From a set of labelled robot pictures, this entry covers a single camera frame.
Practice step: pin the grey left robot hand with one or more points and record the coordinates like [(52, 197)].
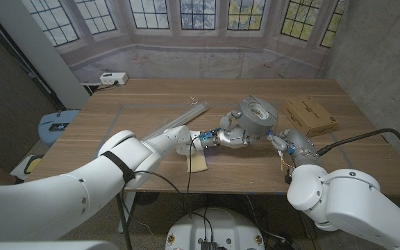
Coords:
[(233, 137)]

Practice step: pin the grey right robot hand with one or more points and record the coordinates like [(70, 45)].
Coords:
[(299, 146)]

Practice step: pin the grey duct tape roll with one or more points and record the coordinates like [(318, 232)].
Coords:
[(255, 119)]

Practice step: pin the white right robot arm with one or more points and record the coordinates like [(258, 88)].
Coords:
[(352, 205)]

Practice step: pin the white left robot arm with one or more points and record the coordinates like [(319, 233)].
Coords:
[(82, 187)]

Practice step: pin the brown cardboard box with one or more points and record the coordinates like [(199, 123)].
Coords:
[(309, 114)]

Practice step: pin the white power outlet box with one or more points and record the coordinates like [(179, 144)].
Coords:
[(114, 78)]

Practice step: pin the yellow sponge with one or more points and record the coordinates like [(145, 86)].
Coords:
[(196, 165)]

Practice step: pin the clear plastic tube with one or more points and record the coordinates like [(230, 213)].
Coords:
[(182, 119)]

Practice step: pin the grey metal table leg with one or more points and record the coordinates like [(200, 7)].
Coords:
[(306, 222)]

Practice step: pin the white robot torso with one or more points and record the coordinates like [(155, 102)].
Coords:
[(215, 225)]

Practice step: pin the printed window backdrop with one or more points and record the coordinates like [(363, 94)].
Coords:
[(200, 52)]

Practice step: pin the black round base under table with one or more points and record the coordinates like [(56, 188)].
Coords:
[(147, 198)]

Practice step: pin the blue round stool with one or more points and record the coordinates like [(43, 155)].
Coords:
[(52, 132)]

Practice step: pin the yellow black floor object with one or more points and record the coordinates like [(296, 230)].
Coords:
[(33, 165)]

